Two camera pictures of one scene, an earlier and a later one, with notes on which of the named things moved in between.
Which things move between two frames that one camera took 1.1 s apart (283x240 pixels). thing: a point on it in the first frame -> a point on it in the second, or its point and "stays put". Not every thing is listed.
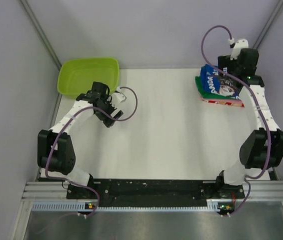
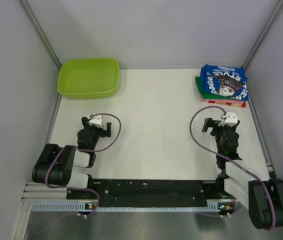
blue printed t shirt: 216,80 stays put
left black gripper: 106,120 -> 103,132
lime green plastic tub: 76,76 stays put
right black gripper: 225,61 -> 209,122
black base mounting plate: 121,193 stays put
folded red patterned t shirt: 225,103 stays put
